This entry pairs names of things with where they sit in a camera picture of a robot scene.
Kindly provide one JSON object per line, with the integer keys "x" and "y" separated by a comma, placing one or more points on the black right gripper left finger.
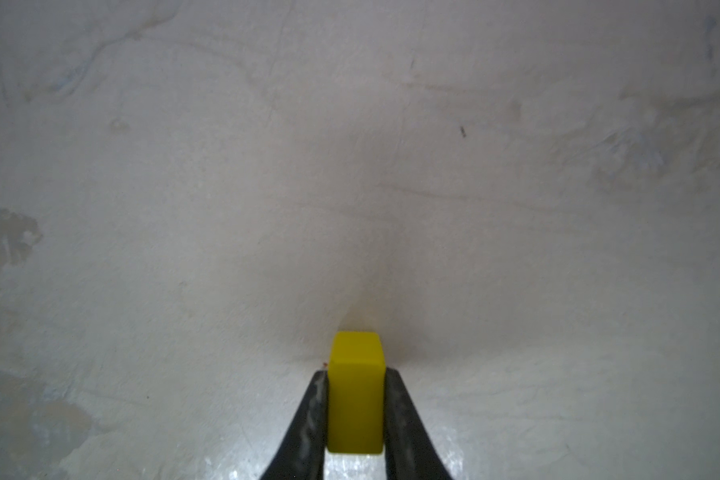
{"x": 302, "y": 451}

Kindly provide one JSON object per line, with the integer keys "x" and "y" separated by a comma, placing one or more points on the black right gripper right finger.
{"x": 409, "y": 452}

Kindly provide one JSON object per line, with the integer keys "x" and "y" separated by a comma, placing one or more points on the yellow block with red symbol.
{"x": 356, "y": 373}

